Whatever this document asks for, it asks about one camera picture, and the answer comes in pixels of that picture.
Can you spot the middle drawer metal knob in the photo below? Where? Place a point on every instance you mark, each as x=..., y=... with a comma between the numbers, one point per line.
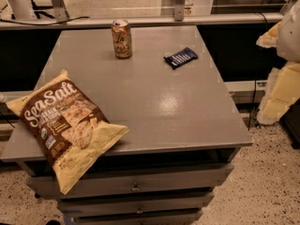
x=139, y=210

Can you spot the grey metal railing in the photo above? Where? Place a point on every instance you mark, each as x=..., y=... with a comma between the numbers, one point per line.
x=71, y=14

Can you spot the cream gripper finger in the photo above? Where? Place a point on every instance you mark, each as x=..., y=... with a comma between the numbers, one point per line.
x=281, y=92
x=270, y=38

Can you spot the dark blue snack bar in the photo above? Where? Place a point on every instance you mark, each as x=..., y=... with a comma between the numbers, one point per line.
x=181, y=58

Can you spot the top drawer metal knob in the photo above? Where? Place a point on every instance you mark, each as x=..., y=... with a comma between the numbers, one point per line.
x=136, y=188

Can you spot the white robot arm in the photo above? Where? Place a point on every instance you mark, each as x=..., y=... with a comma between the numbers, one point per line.
x=288, y=46

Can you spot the white pipe post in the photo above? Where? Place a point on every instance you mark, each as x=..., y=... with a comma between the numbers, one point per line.
x=22, y=9

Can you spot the drawer metal knob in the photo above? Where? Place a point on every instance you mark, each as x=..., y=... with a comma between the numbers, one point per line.
x=139, y=210
x=136, y=188

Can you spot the grey drawer cabinet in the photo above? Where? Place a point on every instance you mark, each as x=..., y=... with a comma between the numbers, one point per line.
x=183, y=129

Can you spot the orange soda can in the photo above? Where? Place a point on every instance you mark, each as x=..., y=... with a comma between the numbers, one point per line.
x=121, y=38

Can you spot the brown sea salt chip bag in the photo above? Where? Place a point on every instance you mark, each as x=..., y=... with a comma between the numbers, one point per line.
x=71, y=129

